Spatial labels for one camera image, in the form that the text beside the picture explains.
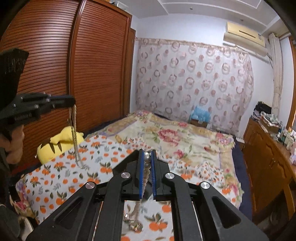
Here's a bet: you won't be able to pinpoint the pink circle pattern curtain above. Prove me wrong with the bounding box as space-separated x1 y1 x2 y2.
135 38 254 135

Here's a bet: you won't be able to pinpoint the beige bead chain necklace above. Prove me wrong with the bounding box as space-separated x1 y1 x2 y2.
67 104 85 168

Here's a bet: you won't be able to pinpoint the floral quilt blanket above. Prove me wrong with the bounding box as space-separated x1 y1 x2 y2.
86 109 235 176

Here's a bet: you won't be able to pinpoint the person left hand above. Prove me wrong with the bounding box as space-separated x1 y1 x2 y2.
1 126 25 165

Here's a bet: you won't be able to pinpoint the cardboard box under toy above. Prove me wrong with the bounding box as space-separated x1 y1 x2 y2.
190 119 208 128

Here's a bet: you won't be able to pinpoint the brown louvered wardrobe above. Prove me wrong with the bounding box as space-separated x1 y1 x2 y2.
0 0 137 172

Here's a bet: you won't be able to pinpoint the yellow plush toy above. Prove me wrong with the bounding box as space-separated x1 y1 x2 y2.
37 126 74 164

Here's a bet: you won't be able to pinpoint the stack of folded clothes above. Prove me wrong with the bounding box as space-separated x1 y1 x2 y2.
251 101 282 134

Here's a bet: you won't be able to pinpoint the cream tied curtain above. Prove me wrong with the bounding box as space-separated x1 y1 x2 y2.
268 33 283 117

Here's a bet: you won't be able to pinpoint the bottles on cabinet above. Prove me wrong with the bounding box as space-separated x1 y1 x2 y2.
279 128 295 165

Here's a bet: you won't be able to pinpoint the wooden side cabinet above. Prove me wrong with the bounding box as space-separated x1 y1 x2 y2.
242 119 295 221

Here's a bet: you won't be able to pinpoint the wall air conditioner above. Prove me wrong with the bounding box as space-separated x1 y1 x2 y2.
223 22 268 57

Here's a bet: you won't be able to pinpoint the blue plush toy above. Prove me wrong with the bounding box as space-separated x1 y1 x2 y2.
189 106 211 123

